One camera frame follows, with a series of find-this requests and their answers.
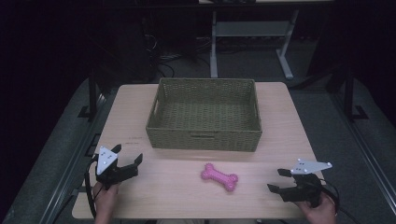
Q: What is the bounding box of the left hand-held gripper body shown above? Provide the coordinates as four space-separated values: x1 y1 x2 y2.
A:
94 146 139 191

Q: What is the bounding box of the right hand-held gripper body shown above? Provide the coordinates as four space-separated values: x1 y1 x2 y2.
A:
279 158 333 209

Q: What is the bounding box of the pink bone-shaped toy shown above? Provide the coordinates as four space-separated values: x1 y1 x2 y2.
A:
200 162 240 192

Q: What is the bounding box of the green woven basket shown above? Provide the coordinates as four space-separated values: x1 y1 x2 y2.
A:
145 77 263 153

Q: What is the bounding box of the person's right hand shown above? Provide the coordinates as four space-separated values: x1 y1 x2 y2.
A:
295 193 338 224

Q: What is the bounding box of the person's left hand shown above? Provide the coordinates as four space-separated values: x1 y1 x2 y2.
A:
92 181 121 224

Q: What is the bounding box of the black metal stand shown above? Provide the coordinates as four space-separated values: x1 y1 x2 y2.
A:
77 66 104 123
342 66 370 123

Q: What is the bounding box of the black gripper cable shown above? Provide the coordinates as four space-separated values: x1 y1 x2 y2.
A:
83 154 104 220
318 177 362 224

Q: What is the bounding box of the grey metal rail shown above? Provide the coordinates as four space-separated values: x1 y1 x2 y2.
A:
330 91 396 216
38 92 108 224

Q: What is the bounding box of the tangle of floor cables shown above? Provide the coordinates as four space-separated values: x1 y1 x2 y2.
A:
141 32 216 78

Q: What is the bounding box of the white metal desk frame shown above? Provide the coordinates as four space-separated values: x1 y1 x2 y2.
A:
209 8 301 80

